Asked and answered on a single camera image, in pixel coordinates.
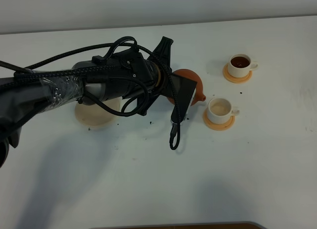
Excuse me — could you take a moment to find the far white teacup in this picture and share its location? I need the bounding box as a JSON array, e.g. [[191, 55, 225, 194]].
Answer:
[[228, 54, 259, 78]]

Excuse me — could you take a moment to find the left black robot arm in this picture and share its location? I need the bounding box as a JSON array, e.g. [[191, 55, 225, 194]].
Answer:
[[0, 36, 176, 163]]

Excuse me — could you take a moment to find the orange round coaster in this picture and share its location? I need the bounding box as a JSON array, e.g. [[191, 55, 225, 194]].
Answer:
[[222, 63, 253, 84], [203, 109, 235, 131]]

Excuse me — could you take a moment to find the white teacup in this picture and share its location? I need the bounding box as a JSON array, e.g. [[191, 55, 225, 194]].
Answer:
[[228, 54, 259, 78], [207, 98, 240, 125]]

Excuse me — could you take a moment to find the left braided black cable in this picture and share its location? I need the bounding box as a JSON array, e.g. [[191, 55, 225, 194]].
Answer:
[[0, 36, 183, 150]]

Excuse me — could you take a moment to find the near orange round coaster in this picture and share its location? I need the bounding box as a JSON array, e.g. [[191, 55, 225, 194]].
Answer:
[[203, 109, 235, 131]]

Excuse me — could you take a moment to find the near white teacup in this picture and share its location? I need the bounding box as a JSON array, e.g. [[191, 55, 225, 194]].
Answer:
[[207, 98, 240, 125]]

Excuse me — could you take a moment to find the far orange round coaster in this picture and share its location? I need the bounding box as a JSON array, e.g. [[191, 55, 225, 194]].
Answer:
[[222, 63, 253, 84]]

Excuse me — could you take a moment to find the brown clay teapot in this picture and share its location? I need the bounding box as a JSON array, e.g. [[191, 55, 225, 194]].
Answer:
[[171, 69, 206, 106]]

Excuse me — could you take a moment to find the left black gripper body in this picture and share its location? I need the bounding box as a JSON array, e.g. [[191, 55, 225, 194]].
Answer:
[[137, 36, 173, 115]]

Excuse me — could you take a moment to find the beige round teapot coaster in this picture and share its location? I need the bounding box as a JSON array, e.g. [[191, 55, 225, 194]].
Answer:
[[74, 103, 117, 129]]

